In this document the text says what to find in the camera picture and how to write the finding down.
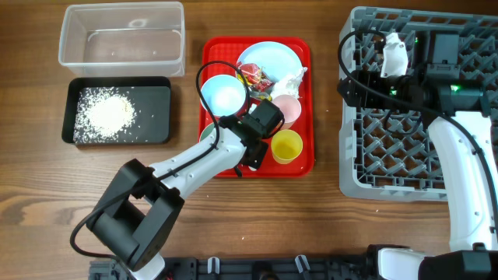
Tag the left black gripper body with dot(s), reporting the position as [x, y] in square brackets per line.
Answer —
[257, 158]

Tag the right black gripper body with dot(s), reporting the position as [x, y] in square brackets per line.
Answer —
[390, 93]

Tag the red foil snack wrapper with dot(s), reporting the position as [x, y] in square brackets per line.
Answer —
[258, 82]

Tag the white tissue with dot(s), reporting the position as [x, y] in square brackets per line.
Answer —
[289, 85]

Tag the light blue bowl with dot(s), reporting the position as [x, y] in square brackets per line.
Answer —
[224, 94]

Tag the mint green bowl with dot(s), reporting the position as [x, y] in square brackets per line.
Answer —
[206, 131]

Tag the white rice pile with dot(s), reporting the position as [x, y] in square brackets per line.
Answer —
[103, 114]

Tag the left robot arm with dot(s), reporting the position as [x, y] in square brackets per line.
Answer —
[136, 213]

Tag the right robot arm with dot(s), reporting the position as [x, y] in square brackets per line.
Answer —
[457, 116]

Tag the grey dishwasher rack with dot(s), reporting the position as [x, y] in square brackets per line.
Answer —
[389, 156]

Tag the pink plastic cup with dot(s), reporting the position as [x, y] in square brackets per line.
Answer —
[290, 107]

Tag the yellow plastic cup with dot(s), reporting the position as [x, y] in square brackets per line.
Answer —
[286, 145]

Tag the red serving tray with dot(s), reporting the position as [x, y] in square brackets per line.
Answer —
[229, 49]

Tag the light blue plate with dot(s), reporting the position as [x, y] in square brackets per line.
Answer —
[276, 60]

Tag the black plastic tray bin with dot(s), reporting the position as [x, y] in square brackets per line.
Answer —
[152, 98]

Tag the clear plastic bin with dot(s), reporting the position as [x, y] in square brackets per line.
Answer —
[124, 39]

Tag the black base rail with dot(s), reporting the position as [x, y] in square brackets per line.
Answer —
[299, 267]

